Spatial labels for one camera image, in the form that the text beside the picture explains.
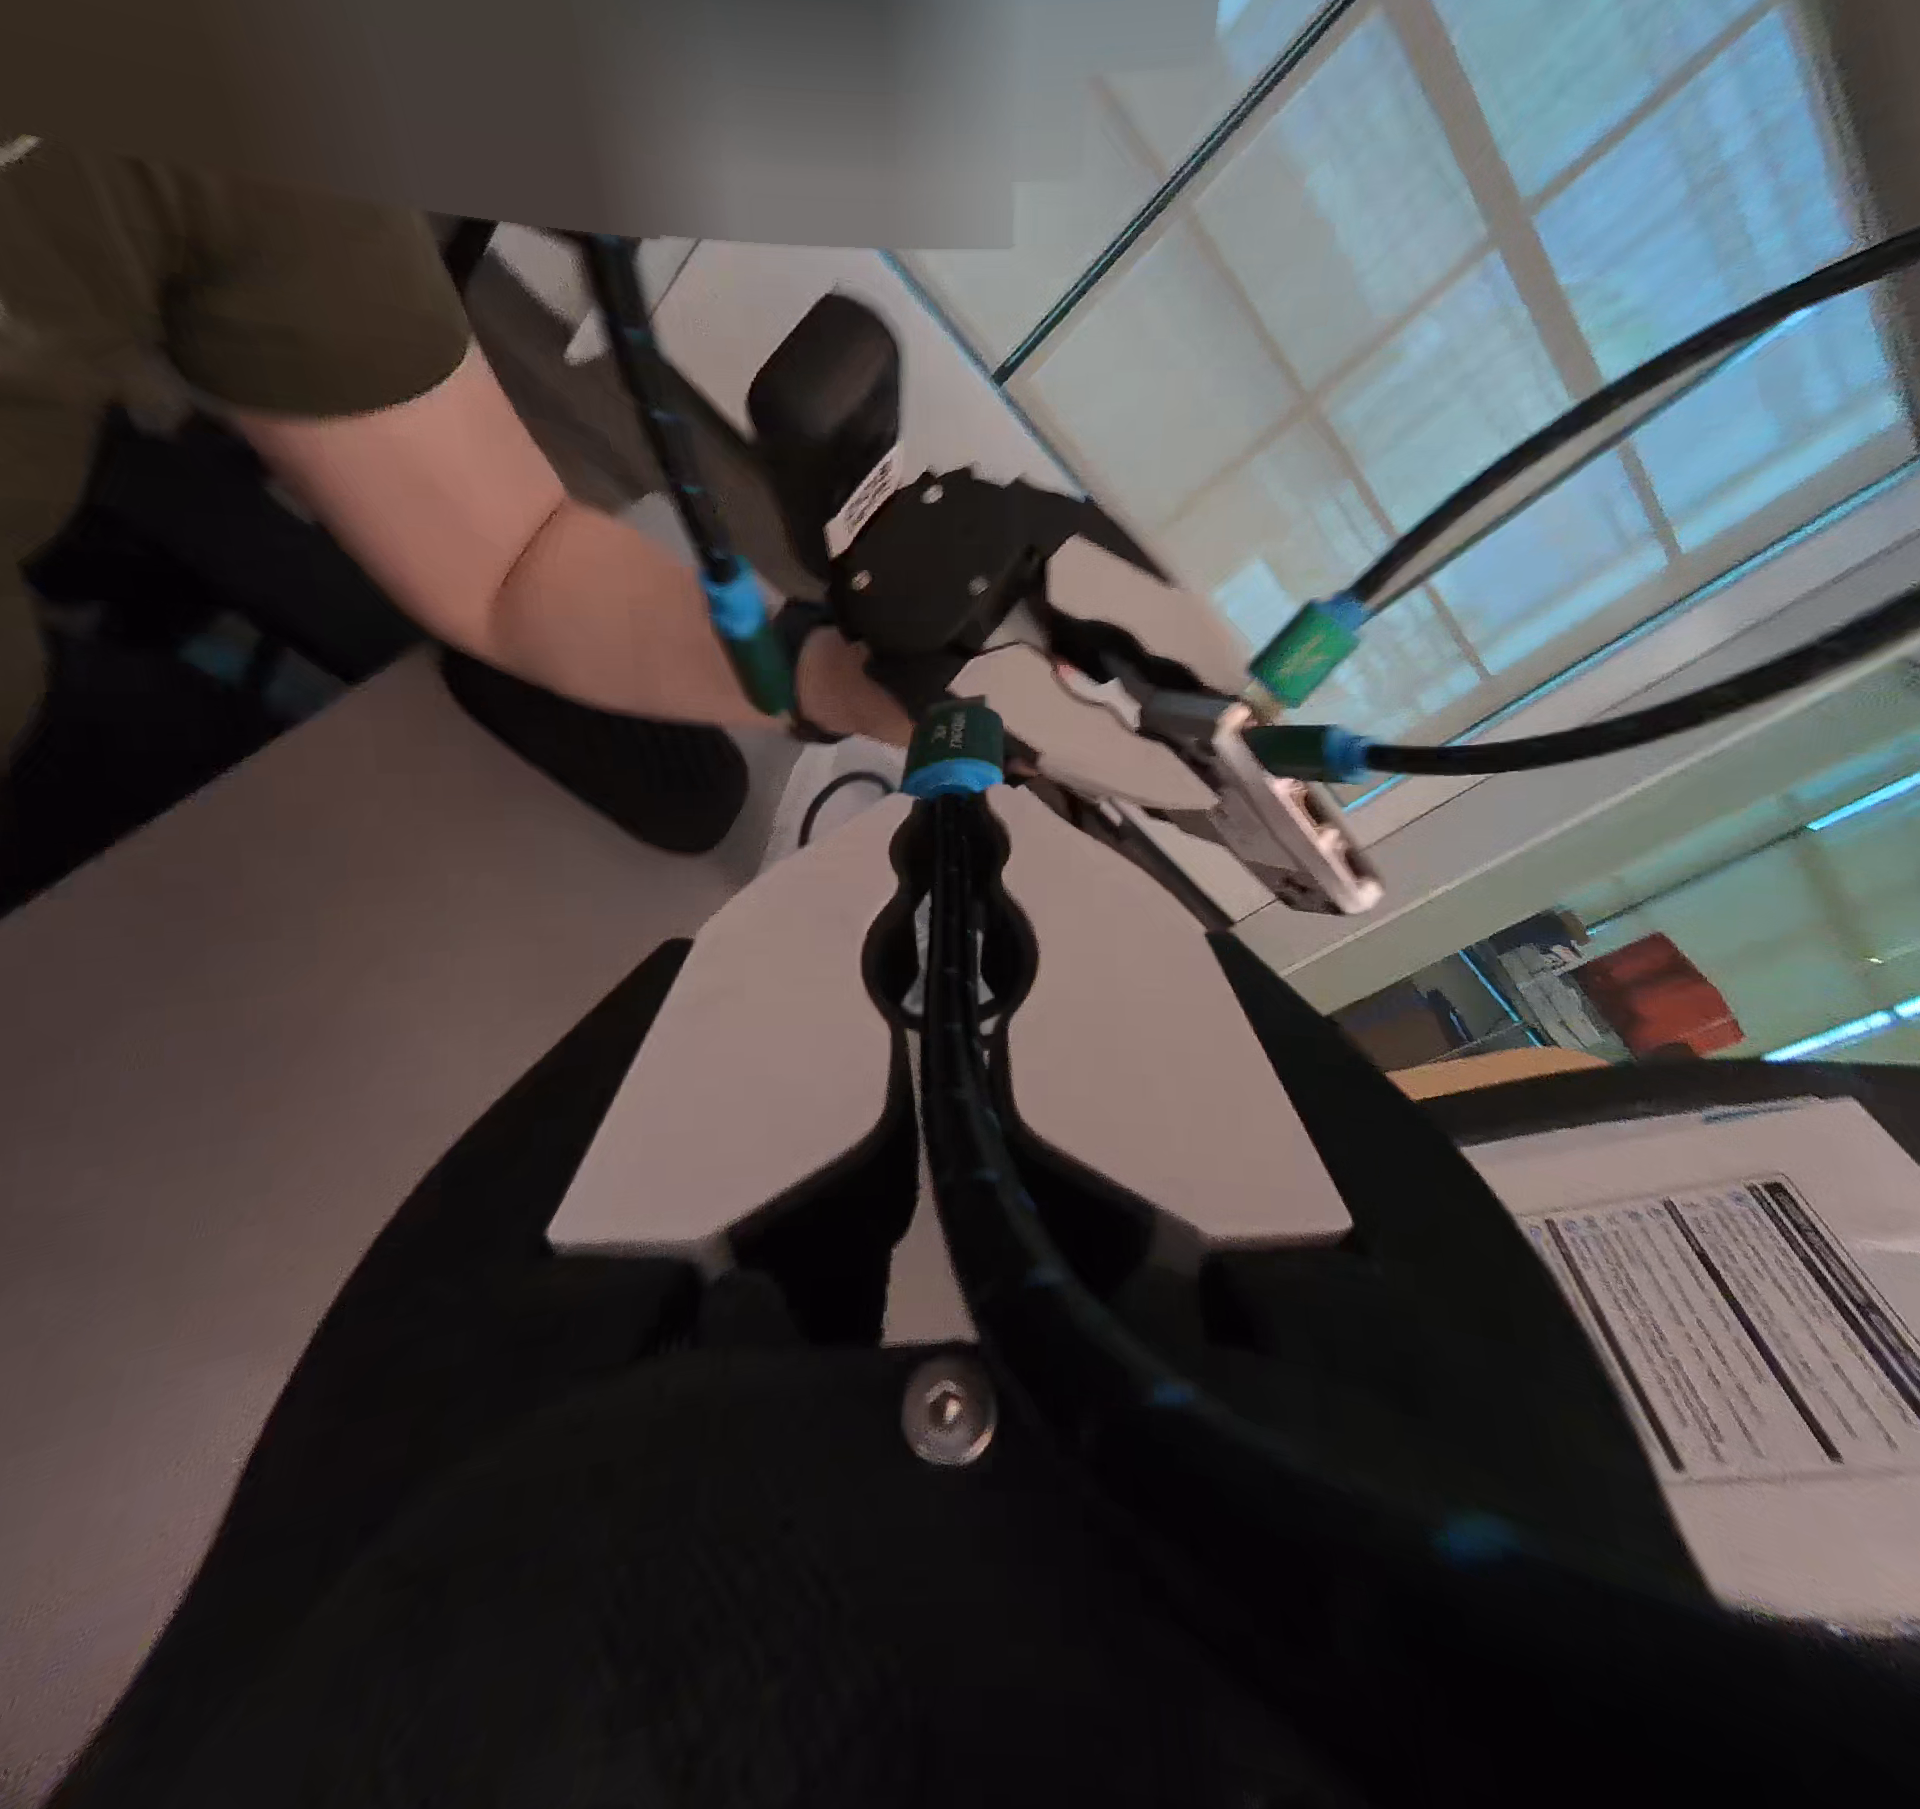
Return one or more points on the person's olive shirt torso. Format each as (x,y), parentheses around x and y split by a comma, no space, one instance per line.
(228,307)

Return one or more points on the framed instruction sheet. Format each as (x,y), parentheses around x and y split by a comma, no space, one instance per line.
(1725,1315)

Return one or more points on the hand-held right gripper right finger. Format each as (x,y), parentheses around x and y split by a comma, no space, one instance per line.
(1171,1076)

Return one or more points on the shelf with boxes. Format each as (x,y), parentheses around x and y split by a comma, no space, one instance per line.
(1529,983)

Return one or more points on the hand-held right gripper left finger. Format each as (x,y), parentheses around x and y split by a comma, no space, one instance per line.
(735,1090)

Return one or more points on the silver black hdmi switch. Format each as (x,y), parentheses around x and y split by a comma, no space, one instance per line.
(1303,835)

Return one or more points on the person's left forearm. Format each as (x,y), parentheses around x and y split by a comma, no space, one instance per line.
(572,596)

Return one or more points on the black desk chair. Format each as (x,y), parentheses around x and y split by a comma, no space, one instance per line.
(195,566)

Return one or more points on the large paned window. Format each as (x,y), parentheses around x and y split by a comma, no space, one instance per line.
(1502,190)

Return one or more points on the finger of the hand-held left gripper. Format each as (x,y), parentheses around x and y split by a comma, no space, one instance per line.
(1081,743)
(1155,625)

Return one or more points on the person's left hand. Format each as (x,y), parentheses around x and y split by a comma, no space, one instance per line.
(863,693)

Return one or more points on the black mesh wrist rest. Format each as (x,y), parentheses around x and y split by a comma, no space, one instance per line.
(631,773)

